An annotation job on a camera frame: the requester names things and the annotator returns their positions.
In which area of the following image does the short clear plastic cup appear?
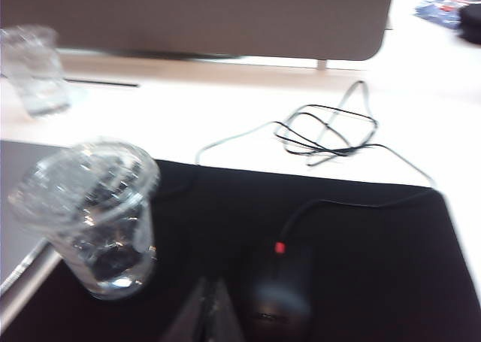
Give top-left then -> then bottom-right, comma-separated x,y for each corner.
0,25 -> 72,117

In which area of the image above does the black mouse cable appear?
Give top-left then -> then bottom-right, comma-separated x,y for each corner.
195,80 -> 444,245

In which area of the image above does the black computer mouse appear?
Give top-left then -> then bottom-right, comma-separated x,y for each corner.
240,240 -> 315,342

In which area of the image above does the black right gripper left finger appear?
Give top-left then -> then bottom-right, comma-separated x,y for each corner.
159,276 -> 212,342

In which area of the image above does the black pouch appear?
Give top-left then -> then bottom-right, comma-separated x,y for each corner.
456,4 -> 481,44

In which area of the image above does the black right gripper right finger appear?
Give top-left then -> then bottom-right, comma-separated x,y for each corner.
205,277 -> 245,342

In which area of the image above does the desk cable slot cover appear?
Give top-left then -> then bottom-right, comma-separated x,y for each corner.
63,77 -> 141,89

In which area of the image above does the black mouse pad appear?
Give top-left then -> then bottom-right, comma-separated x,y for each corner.
0,159 -> 481,342

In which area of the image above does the clear cup with white label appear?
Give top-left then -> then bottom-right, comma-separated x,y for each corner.
7,137 -> 162,301

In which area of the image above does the silver Dell laptop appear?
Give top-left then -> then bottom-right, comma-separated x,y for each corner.
0,138 -> 76,320

